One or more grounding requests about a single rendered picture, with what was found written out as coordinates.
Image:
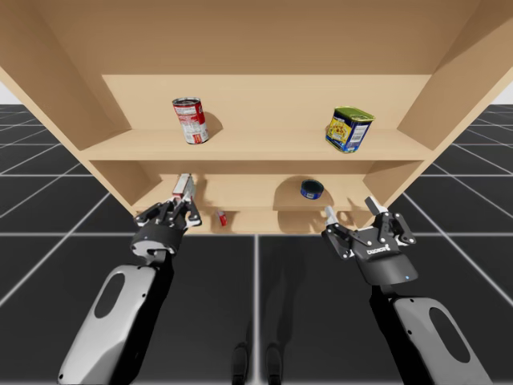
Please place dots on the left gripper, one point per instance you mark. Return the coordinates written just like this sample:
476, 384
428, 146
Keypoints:
158, 238

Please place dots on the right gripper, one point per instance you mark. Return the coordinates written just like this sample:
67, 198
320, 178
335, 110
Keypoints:
384, 260

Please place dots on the red and white carton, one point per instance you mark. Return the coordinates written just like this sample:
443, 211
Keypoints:
181, 185

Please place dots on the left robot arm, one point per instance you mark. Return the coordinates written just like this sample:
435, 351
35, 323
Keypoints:
116, 313

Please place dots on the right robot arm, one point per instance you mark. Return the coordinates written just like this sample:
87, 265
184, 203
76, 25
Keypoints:
433, 337

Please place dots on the blue flat can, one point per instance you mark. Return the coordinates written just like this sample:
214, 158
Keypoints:
312, 189

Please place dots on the red and white can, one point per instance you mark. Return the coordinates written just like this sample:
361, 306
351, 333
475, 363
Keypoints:
192, 120

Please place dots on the green and blue rectangular can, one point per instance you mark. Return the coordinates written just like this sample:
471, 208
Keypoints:
348, 128

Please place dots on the pale wooden shelf unit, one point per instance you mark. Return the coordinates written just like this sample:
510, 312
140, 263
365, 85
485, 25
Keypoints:
260, 48

